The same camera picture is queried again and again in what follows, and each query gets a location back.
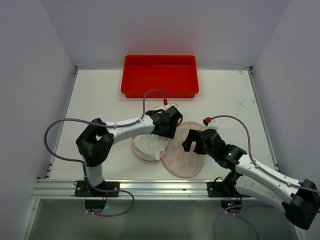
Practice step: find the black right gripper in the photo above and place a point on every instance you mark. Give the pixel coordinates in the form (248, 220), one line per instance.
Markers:
(200, 142)

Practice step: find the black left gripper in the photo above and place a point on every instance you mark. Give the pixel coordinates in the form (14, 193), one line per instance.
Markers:
(167, 129)

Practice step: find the floral mesh laundry bag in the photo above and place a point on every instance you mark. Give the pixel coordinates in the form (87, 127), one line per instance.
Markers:
(177, 162)

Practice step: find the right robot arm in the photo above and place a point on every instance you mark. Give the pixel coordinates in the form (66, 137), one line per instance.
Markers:
(298, 200)

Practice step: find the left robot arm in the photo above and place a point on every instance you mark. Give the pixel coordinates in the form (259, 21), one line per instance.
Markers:
(96, 141)

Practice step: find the red plastic tray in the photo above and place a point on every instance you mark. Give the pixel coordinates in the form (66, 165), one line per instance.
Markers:
(174, 75)

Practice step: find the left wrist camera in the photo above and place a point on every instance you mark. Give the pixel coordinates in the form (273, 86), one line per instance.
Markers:
(167, 104)

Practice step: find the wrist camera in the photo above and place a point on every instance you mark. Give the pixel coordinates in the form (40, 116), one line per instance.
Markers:
(210, 123)
(167, 104)

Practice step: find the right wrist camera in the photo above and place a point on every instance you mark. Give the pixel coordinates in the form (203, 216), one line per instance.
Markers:
(210, 123)

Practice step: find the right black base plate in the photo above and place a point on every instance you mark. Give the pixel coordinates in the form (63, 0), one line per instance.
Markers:
(218, 189)

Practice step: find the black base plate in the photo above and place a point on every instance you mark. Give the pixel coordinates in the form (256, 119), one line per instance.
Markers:
(82, 189)
(218, 189)

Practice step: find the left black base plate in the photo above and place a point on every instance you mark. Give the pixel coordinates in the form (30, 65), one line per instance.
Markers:
(82, 189)

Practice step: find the aluminium mounting rail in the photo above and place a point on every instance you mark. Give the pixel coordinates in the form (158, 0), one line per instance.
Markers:
(59, 189)

